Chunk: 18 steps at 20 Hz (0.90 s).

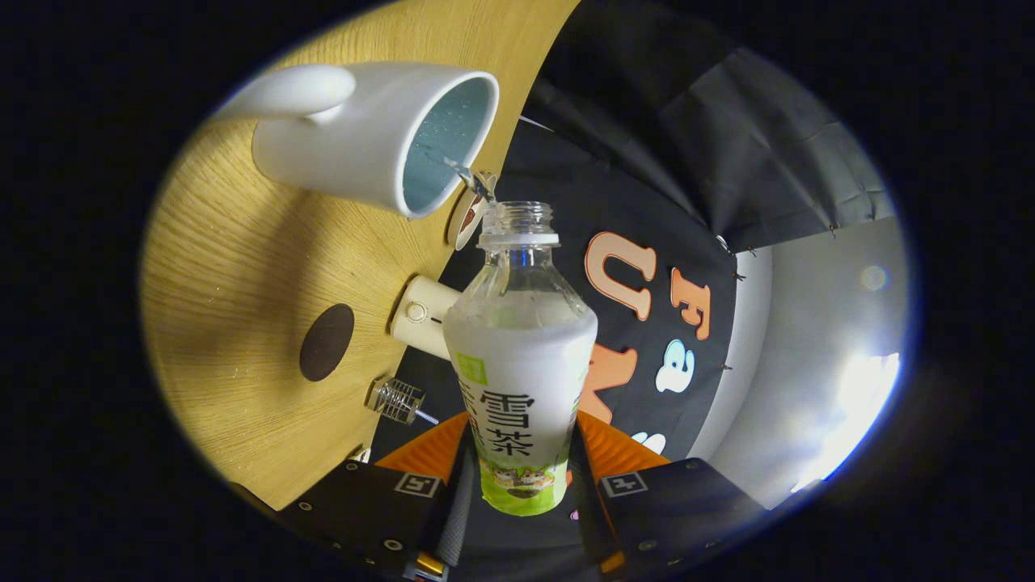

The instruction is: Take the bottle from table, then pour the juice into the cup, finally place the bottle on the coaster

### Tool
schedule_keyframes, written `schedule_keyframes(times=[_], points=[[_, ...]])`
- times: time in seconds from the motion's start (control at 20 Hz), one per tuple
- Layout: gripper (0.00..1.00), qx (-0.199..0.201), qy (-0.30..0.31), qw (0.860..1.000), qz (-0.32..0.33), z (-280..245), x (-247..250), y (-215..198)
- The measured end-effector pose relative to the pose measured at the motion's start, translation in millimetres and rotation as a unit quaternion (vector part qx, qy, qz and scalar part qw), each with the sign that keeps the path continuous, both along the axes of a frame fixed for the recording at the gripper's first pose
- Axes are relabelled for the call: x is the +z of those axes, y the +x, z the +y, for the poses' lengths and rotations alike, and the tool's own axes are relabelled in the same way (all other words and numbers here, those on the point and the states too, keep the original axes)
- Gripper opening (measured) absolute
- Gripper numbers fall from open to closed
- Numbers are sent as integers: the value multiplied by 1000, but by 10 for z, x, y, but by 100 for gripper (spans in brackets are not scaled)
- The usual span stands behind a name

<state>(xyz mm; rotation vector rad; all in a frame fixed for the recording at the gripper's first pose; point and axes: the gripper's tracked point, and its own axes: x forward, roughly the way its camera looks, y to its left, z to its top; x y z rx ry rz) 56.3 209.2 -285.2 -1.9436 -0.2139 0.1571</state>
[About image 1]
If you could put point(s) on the silver spoon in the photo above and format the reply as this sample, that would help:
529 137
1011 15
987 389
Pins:
428 419

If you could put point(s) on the white cup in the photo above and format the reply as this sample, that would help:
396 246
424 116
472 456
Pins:
348 137

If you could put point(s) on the wooden table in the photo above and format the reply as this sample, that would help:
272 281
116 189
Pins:
242 267

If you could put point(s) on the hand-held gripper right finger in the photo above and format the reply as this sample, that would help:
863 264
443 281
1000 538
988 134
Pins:
679 505

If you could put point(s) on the white toaster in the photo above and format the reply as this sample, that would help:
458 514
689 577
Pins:
424 315

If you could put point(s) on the large ceiling light panel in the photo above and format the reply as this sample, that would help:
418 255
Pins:
857 404

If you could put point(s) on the clear juice bottle white label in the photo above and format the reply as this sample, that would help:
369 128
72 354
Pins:
521 380

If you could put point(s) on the dark brown round coaster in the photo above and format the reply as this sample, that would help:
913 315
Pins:
327 342

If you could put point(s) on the white oval plate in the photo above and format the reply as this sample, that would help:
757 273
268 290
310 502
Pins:
465 218

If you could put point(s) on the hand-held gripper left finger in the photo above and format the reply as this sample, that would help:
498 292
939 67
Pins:
356 509

